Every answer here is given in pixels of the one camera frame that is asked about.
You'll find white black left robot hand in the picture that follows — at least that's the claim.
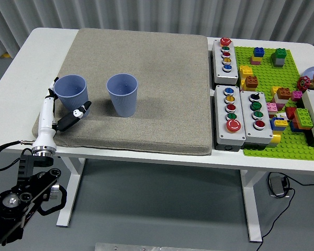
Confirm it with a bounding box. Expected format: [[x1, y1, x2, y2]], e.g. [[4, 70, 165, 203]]
[[31, 76, 92, 152]]

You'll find blue ribbed plastic cup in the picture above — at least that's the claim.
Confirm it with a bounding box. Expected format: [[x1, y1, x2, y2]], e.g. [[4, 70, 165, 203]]
[[106, 73, 139, 118], [53, 74, 91, 120]]

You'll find white table leg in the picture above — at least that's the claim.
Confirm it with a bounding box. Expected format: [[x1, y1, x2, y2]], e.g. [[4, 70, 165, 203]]
[[239, 169, 264, 243], [56, 156, 86, 227]]

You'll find grey-brown fabric mat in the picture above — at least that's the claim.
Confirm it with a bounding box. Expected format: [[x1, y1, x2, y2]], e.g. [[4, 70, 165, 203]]
[[31, 28, 213, 156]]

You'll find grey pleated curtain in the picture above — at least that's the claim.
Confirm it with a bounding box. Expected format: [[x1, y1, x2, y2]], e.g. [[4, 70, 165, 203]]
[[0, 0, 314, 61]]

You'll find grey five-button control box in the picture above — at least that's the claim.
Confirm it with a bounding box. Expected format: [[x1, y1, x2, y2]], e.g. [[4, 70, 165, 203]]
[[211, 37, 239, 86], [214, 85, 246, 152]]

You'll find blue yellow pink brick stack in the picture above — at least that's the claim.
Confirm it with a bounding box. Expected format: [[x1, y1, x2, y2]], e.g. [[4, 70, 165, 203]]
[[250, 47, 265, 66]]

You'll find green studded baseplate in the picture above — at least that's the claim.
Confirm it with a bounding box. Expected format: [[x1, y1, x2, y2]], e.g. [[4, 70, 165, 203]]
[[233, 45, 314, 161]]

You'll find brown white yellow brick stack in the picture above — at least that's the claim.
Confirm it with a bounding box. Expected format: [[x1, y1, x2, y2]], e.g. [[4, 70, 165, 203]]
[[271, 86, 291, 104]]

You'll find grey power adapter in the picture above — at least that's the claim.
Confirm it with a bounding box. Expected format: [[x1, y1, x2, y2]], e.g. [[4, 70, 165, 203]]
[[267, 175, 290, 198]]

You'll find green grey brick stack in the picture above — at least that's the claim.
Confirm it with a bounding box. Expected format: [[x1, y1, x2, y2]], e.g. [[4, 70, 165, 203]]
[[271, 48, 287, 68]]

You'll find red brick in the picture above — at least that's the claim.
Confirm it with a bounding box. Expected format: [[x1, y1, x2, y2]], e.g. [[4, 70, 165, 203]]
[[285, 106, 298, 120]]

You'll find magenta brick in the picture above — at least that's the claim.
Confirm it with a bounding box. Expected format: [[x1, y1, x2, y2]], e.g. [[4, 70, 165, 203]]
[[290, 90, 304, 102]]

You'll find green orange brick stack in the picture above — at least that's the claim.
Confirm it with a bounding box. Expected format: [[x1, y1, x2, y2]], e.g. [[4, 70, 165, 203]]
[[290, 107, 314, 131]]

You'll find grey button box cut off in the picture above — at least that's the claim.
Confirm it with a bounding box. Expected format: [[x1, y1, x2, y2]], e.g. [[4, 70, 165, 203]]
[[300, 89, 314, 147]]

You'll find light blue plate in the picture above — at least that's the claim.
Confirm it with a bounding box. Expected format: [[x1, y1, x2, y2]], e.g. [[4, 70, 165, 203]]
[[302, 66, 314, 84]]

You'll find grey box with black switch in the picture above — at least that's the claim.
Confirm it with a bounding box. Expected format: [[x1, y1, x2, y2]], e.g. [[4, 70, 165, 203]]
[[240, 90, 275, 150]]

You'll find black power cable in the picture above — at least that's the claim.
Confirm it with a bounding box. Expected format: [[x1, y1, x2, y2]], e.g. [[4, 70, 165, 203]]
[[256, 172, 314, 251]]

